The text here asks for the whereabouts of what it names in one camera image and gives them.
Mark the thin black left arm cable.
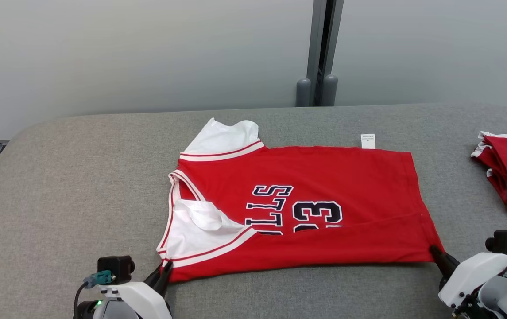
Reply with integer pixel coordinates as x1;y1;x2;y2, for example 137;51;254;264
73;284;86;319

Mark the teal left camera connector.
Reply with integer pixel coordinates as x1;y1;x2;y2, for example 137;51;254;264
83;270;114;288

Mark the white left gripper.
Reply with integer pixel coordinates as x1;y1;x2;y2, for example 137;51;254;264
90;261;174;319

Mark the grey partition post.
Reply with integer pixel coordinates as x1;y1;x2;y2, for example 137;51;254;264
296;0;344;107

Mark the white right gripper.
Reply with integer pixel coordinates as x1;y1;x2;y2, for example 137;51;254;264
429;245;507;309

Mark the red Bulls basketball jersey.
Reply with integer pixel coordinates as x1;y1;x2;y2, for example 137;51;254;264
156;117;445;283

